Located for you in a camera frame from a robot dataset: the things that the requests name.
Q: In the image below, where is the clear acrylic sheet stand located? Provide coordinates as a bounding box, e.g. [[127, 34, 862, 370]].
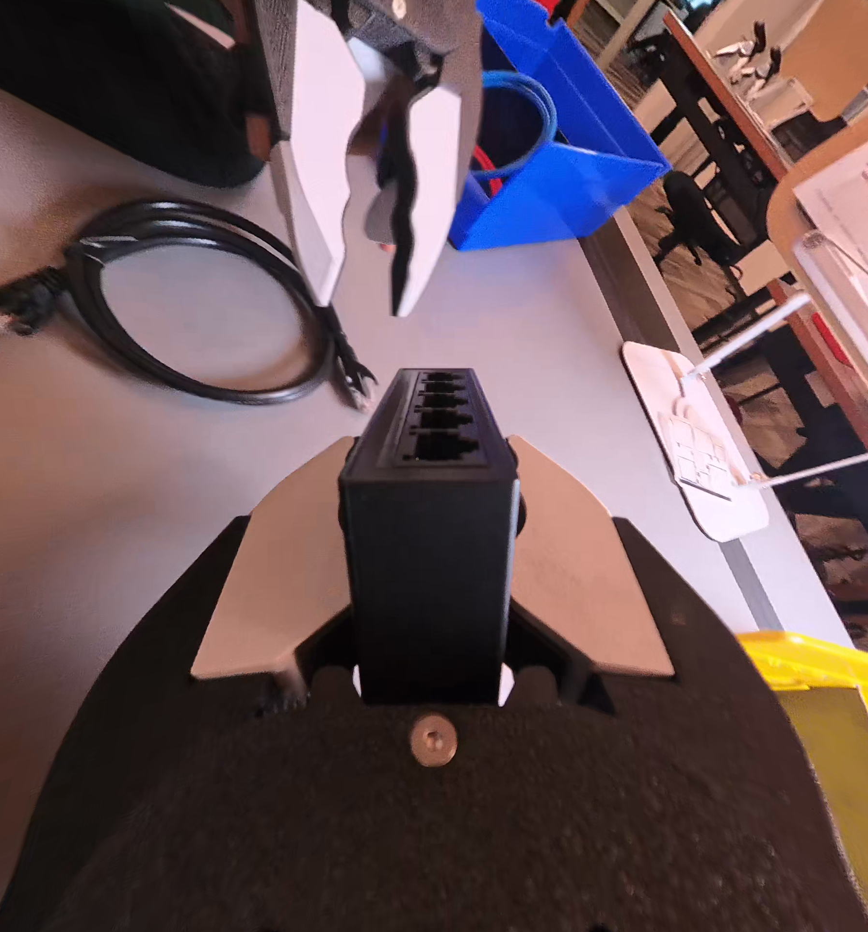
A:
[[677, 229, 868, 490]]

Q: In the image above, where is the red ethernet cable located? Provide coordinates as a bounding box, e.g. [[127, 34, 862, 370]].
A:
[[470, 142, 504, 201]]

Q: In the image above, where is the black office chair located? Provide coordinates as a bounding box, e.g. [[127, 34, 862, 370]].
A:
[[655, 171, 744, 274]]

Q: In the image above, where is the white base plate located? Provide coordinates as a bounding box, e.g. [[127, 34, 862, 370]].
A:
[[621, 341, 771, 543]]

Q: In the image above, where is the brown wooden desk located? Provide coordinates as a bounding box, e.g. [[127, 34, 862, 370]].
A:
[[663, 11, 868, 474]]

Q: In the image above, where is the blue ethernet cable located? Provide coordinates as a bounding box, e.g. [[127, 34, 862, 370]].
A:
[[477, 70, 557, 183]]

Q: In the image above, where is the black ethernet switch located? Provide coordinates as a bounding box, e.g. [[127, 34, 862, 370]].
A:
[[338, 367, 520, 706]]

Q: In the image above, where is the instruction sheet on board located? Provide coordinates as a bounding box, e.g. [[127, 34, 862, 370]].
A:
[[766, 120, 868, 307]]

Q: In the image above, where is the yellow plastic bin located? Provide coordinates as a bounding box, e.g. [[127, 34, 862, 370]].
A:
[[738, 632, 868, 932]]

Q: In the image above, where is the black ethernet cable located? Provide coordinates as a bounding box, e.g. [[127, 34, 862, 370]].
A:
[[0, 200, 378, 415]]

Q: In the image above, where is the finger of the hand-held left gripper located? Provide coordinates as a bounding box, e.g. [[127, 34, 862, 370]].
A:
[[377, 73, 484, 318], [255, 0, 368, 307]]

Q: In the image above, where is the red plastic piece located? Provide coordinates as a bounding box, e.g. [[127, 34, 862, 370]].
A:
[[812, 312, 853, 368]]

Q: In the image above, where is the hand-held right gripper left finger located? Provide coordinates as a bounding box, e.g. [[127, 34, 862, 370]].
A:
[[190, 435, 355, 682]]

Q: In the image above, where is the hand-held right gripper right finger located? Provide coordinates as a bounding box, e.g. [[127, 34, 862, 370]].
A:
[[508, 435, 675, 678]]

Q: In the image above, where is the blue plastic bin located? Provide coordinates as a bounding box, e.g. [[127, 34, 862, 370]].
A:
[[448, 0, 671, 252]]

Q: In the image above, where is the tan chair back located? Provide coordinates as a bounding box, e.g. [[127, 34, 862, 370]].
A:
[[783, 0, 868, 123]]

